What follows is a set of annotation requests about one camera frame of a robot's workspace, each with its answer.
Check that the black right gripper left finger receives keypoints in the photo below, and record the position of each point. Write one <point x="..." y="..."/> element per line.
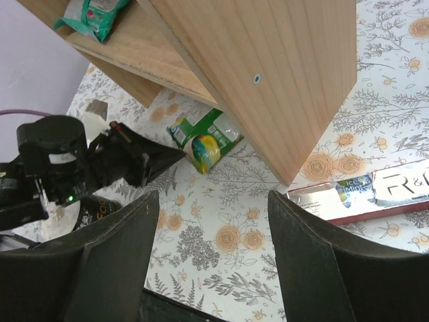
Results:
<point x="96" y="273"/>

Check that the green yellow candy bag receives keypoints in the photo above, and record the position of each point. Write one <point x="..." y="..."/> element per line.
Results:
<point x="205" y="135"/>

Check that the wooden two-tier shelf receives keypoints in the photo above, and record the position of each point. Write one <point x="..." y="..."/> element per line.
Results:
<point x="279" y="69"/>

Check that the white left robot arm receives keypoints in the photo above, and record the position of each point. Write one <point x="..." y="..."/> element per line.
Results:
<point x="22" y="199"/>

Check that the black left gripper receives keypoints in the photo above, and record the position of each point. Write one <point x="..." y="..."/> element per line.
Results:
<point x="55" y="153"/>

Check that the red white toothpaste box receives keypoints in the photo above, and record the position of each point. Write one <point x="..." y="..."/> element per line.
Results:
<point x="383" y="193"/>

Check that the teal candy bag back side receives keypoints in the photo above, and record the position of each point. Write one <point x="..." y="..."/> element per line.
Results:
<point x="92" y="18"/>

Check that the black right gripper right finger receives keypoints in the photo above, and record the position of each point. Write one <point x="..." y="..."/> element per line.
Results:
<point x="329" y="274"/>

